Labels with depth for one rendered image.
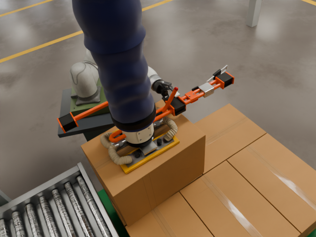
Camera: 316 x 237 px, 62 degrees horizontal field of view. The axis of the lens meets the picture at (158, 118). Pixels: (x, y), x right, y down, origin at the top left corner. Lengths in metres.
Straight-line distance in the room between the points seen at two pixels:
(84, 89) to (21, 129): 1.60
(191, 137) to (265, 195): 0.62
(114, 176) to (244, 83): 2.29
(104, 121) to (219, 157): 0.85
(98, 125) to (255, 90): 1.96
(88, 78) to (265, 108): 1.94
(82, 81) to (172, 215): 1.05
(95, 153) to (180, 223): 0.65
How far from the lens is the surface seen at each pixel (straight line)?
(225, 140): 1.98
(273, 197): 1.80
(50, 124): 3.23
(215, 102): 3.03
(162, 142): 1.43
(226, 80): 1.58
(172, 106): 1.43
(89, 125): 1.94
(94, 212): 1.78
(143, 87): 1.12
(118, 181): 1.37
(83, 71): 1.84
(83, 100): 1.97
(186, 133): 1.49
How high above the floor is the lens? 2.10
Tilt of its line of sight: 47 degrees down
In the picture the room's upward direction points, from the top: 9 degrees counter-clockwise
